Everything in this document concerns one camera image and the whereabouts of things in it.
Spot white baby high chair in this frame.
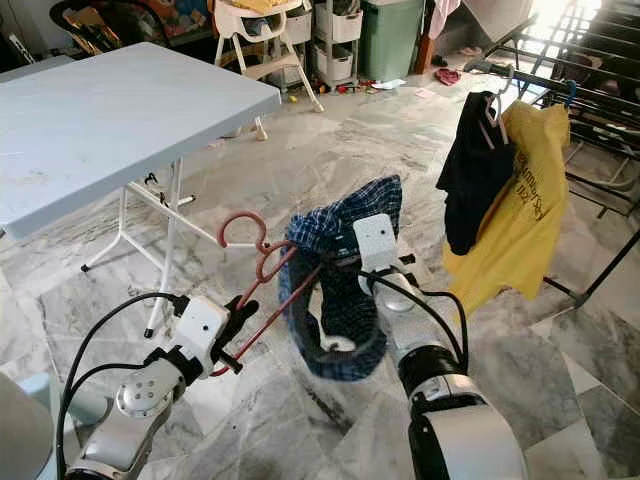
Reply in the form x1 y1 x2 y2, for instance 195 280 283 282
212 0 326 141

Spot black metal drying rack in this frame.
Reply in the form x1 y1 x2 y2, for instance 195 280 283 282
465 0 640 306

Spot small pale blue table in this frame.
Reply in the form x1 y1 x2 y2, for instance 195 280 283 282
0 55 76 86

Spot yellow shirt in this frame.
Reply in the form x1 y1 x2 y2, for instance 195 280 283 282
443 100 573 316

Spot pale blue folding table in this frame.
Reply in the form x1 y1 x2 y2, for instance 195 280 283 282
0 40 283 341

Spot black stroller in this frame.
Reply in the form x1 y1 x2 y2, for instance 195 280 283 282
50 0 171 56

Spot green plastic bin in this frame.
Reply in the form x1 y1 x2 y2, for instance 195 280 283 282
358 0 426 83

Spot white plastic drawer tower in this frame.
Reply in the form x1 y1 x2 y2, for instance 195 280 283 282
310 0 364 86

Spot black garment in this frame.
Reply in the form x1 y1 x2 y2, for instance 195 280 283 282
437 90 521 256

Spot blue plaid shorts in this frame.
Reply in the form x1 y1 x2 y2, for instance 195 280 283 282
280 176 406 381

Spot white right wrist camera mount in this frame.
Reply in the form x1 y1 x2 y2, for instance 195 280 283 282
353 213 401 276

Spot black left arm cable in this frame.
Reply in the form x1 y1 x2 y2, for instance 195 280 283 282
57 292 191 471

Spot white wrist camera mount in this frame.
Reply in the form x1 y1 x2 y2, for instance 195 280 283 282
353 213 401 276
175 295 231 363

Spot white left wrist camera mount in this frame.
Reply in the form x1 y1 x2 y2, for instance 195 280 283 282
175 295 231 363

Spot pale pink clothes hanger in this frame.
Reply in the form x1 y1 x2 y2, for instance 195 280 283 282
485 65 521 146

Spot pink hanging cloth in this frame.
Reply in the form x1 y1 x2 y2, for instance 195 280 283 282
428 0 461 41

